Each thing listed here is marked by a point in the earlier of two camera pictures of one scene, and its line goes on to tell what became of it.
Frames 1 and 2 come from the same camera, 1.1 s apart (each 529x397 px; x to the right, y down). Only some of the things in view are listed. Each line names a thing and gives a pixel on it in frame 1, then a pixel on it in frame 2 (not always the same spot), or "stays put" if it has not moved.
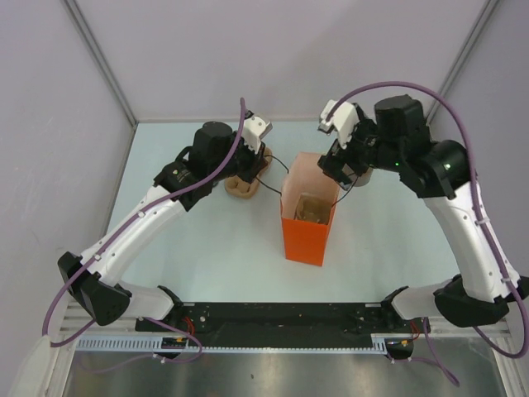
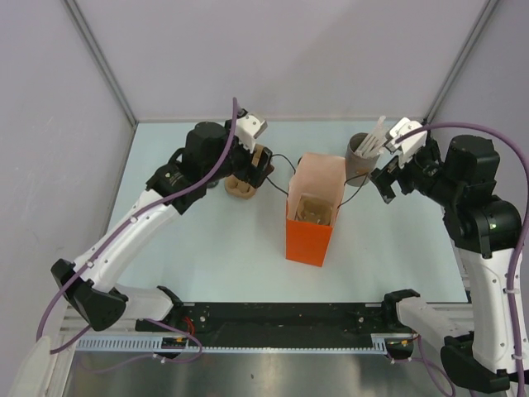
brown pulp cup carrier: [238, 188] stays put
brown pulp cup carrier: [313, 208] stays put
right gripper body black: [359, 155] -> [421, 173]
